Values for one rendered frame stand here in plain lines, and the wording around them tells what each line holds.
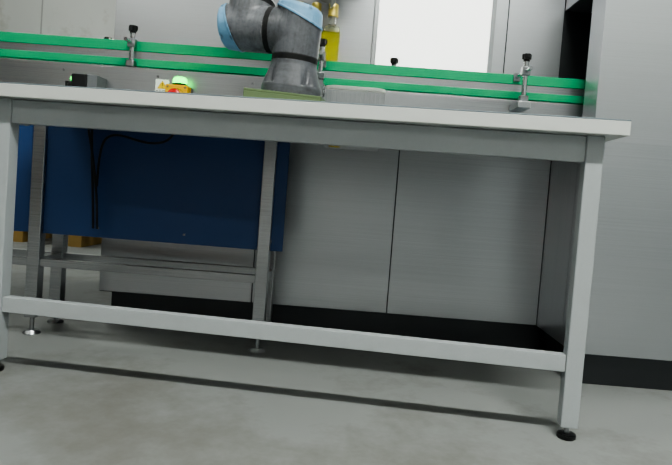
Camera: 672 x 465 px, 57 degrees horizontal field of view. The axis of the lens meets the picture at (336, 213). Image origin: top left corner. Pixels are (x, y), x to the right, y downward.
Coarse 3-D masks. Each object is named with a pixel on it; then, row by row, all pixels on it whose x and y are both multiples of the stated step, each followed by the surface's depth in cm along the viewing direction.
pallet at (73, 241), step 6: (18, 234) 430; (24, 234) 432; (48, 234) 463; (18, 240) 430; (24, 240) 433; (72, 240) 427; (78, 240) 427; (84, 240) 432; (90, 240) 440; (96, 240) 450; (72, 246) 427; (78, 246) 427; (84, 246) 432
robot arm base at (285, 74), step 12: (276, 60) 153; (288, 60) 151; (300, 60) 151; (312, 60) 153; (276, 72) 151; (288, 72) 150; (300, 72) 151; (312, 72) 153; (264, 84) 153; (276, 84) 150; (288, 84) 150; (300, 84) 150; (312, 84) 153
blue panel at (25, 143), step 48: (48, 144) 201; (96, 144) 200; (144, 144) 200; (192, 144) 200; (240, 144) 199; (288, 144) 199; (48, 192) 201; (144, 192) 201; (192, 192) 200; (240, 192) 200; (144, 240) 201; (192, 240) 201; (240, 240) 201
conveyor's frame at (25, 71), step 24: (0, 72) 198; (24, 72) 198; (48, 72) 198; (72, 72) 198; (96, 72) 197; (120, 72) 197; (144, 72) 197; (168, 72) 197; (192, 72) 197; (408, 96) 205; (432, 96) 205; (456, 96) 205
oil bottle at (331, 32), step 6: (330, 24) 209; (324, 30) 208; (330, 30) 208; (336, 30) 208; (324, 36) 208; (330, 36) 208; (336, 36) 208; (330, 42) 208; (336, 42) 208; (330, 48) 208; (336, 48) 208; (330, 54) 208; (336, 54) 208; (330, 60) 208; (336, 60) 208
